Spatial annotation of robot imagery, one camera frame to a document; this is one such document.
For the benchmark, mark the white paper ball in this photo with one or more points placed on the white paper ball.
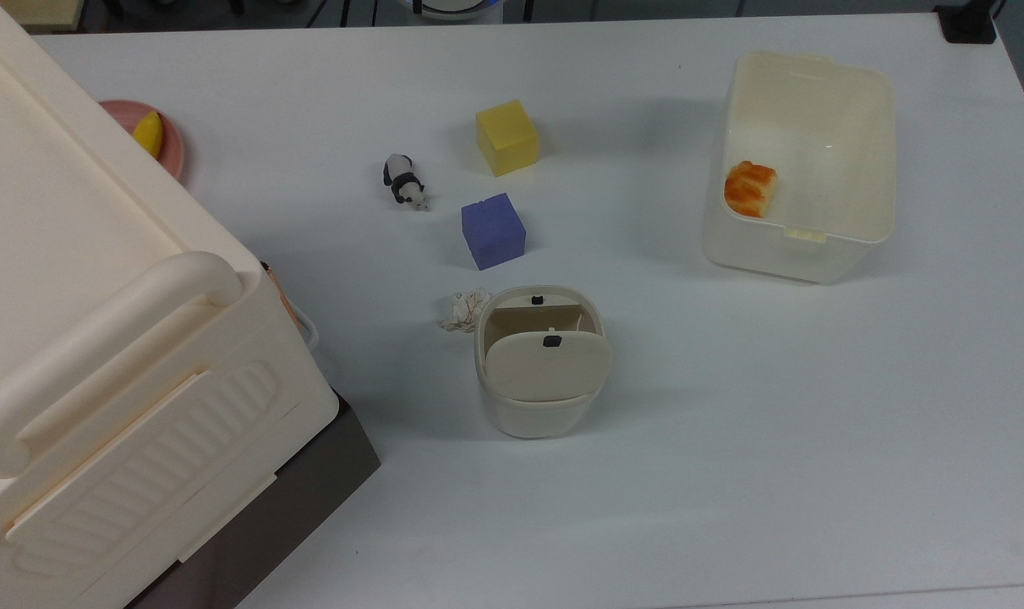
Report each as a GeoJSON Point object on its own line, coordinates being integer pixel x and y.
{"type": "Point", "coordinates": [463, 310]}

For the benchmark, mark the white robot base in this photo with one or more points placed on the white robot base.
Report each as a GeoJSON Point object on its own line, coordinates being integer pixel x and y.
{"type": "Point", "coordinates": [457, 7]}

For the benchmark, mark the cream swing-lid trash bin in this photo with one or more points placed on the cream swing-lid trash bin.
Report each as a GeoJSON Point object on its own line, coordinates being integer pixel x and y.
{"type": "Point", "coordinates": [544, 372]}

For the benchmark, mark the purple foam cube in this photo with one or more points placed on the purple foam cube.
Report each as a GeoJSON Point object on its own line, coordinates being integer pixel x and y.
{"type": "Point", "coordinates": [493, 233]}

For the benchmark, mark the small panda figurine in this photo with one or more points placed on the small panda figurine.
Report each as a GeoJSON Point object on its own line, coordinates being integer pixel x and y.
{"type": "Point", "coordinates": [403, 181]}

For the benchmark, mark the yellow foam cube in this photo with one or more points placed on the yellow foam cube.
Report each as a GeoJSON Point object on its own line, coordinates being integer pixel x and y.
{"type": "Point", "coordinates": [506, 137]}

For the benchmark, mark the orange toy bread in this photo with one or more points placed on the orange toy bread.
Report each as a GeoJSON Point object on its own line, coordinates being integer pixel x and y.
{"type": "Point", "coordinates": [749, 189]}

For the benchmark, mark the cream plastic tub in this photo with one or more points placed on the cream plastic tub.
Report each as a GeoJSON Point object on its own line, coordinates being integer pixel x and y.
{"type": "Point", "coordinates": [816, 135]}

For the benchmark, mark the pink plate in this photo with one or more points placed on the pink plate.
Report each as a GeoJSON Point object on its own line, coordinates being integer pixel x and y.
{"type": "Point", "coordinates": [172, 149]}

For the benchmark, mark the yellow toy fruit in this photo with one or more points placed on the yellow toy fruit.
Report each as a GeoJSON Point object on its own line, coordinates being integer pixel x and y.
{"type": "Point", "coordinates": [149, 134]}

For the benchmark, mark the large cream plastic storage box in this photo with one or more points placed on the large cream plastic storage box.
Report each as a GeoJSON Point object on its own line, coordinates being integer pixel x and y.
{"type": "Point", "coordinates": [97, 338]}

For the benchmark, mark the black table clamp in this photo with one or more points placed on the black table clamp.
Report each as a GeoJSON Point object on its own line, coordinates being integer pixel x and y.
{"type": "Point", "coordinates": [968, 24]}

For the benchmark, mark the pale yellow box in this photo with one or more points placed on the pale yellow box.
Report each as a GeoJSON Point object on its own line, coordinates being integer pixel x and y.
{"type": "Point", "coordinates": [42, 12]}

